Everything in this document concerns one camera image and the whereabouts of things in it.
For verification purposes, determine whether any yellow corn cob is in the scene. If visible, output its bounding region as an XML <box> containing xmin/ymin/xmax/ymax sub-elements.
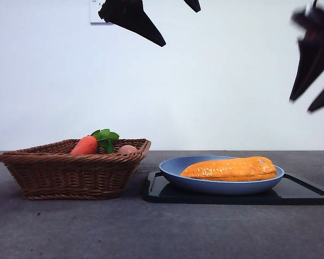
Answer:
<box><xmin>180</xmin><ymin>156</ymin><xmax>277</xmax><ymax>182</ymax></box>

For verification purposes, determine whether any blue round plate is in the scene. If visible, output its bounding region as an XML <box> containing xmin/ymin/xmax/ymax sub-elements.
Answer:
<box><xmin>158</xmin><ymin>155</ymin><xmax>285</xmax><ymax>196</ymax></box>

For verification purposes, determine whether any brown wicker basket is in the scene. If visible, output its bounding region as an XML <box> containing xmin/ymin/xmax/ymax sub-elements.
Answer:
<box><xmin>0</xmin><ymin>139</ymin><xmax>152</xmax><ymax>201</ymax></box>

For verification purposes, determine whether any black flat tray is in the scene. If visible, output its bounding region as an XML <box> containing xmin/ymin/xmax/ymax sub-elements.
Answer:
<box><xmin>143</xmin><ymin>170</ymin><xmax>324</xmax><ymax>205</ymax></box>

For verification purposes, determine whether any brown egg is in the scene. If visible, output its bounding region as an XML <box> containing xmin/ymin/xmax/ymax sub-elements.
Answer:
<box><xmin>117</xmin><ymin>145</ymin><xmax>139</xmax><ymax>155</ymax></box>

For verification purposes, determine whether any orange carrot with green leaves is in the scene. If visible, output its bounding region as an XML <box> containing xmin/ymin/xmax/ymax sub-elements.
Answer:
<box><xmin>70</xmin><ymin>128</ymin><xmax>120</xmax><ymax>155</ymax></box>

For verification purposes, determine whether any white wall socket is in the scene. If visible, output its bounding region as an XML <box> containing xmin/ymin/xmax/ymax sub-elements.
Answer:
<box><xmin>90</xmin><ymin>0</ymin><xmax>114</xmax><ymax>26</ymax></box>

